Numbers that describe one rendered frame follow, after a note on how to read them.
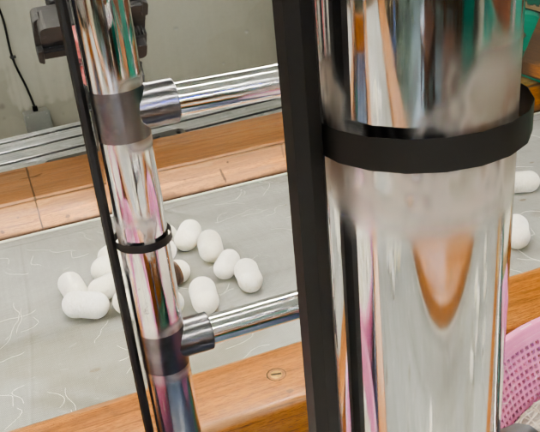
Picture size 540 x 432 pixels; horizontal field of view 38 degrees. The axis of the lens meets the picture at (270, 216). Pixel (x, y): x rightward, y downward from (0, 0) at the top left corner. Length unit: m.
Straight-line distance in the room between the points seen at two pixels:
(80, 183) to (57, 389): 0.29
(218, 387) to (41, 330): 0.18
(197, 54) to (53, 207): 2.09
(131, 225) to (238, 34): 2.54
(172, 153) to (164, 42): 1.96
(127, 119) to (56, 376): 0.27
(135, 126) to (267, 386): 0.20
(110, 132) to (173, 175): 0.46
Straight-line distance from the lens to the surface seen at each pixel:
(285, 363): 0.49
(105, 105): 0.33
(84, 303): 0.60
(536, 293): 0.56
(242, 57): 2.89
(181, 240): 0.66
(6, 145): 1.23
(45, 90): 2.70
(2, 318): 0.64
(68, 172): 0.82
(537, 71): 0.89
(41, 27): 0.71
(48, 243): 0.73
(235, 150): 0.81
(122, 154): 0.33
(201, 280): 0.59
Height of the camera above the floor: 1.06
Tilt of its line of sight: 27 degrees down
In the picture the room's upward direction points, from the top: 6 degrees counter-clockwise
